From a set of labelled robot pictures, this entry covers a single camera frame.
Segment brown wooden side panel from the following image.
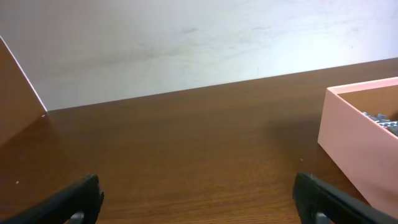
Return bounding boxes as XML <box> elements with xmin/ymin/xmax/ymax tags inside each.
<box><xmin>1</xmin><ymin>39</ymin><xmax>47</xmax><ymax>144</ymax></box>

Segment cardboard box container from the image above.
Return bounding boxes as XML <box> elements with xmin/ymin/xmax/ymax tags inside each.
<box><xmin>318</xmin><ymin>77</ymin><xmax>397</xmax><ymax>217</ymax></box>

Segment red fire truck grey top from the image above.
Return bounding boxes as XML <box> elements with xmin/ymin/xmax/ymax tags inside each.
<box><xmin>363</xmin><ymin>111</ymin><xmax>397</xmax><ymax>136</ymax></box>

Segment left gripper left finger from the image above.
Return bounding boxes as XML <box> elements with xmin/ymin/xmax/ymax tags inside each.
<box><xmin>2</xmin><ymin>174</ymin><xmax>104</xmax><ymax>224</ymax></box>

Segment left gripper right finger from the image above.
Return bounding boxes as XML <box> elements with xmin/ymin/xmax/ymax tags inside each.
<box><xmin>292</xmin><ymin>172</ymin><xmax>397</xmax><ymax>224</ymax></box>

